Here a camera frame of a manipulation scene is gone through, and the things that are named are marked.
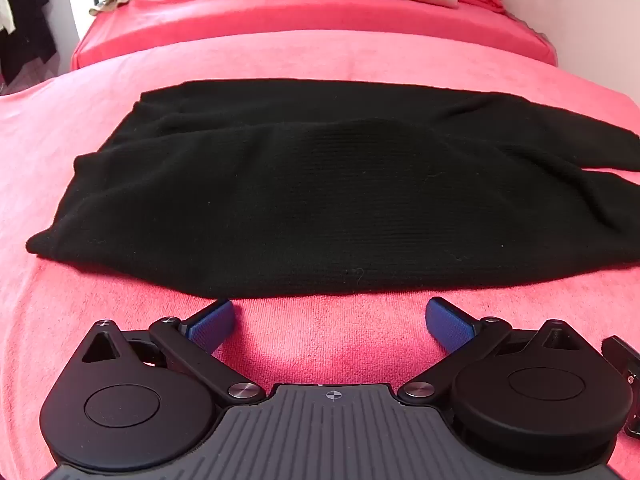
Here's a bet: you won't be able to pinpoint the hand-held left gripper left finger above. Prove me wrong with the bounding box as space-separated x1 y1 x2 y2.
80 298 266 404

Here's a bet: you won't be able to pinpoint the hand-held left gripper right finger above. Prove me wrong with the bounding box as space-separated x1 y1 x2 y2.
397 296 604 404

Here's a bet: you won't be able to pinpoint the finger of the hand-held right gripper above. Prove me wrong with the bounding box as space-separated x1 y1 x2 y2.
602 335 640 388

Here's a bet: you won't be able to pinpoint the black pants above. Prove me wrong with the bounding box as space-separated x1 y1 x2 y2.
26 78 640 301

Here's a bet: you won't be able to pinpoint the black hanging clothes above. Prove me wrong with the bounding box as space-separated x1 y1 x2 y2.
0 0 58 88

